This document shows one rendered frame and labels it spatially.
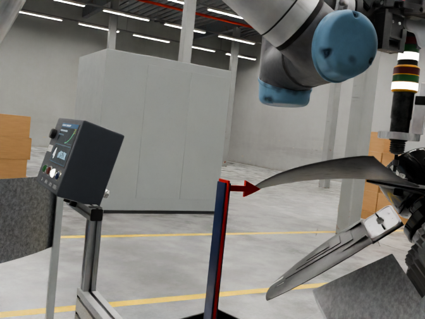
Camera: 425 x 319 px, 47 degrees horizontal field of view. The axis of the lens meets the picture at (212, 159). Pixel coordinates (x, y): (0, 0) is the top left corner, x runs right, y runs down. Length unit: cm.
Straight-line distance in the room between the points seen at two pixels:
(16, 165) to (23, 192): 619
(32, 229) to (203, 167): 506
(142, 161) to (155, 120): 61
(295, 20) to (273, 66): 12
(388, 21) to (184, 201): 668
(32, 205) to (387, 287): 203
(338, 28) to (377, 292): 47
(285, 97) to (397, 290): 38
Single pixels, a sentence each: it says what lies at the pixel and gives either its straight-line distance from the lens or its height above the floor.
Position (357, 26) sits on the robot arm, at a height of 139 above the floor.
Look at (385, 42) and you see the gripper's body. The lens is 82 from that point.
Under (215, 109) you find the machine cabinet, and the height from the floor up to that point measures 162.
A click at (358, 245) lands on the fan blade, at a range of 95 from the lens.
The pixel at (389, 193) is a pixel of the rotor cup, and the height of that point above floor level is 118.
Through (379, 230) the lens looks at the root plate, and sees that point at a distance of 96.
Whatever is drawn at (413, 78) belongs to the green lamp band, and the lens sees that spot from 90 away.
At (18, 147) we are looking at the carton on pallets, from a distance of 869.
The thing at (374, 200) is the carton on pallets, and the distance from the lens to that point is 929.
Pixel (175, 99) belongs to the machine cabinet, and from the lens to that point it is 718.
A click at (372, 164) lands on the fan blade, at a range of 68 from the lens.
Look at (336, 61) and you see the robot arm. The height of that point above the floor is 134.
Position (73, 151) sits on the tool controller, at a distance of 118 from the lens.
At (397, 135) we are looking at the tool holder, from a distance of 88.
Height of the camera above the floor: 125
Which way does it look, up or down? 3 degrees down
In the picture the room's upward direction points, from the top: 6 degrees clockwise
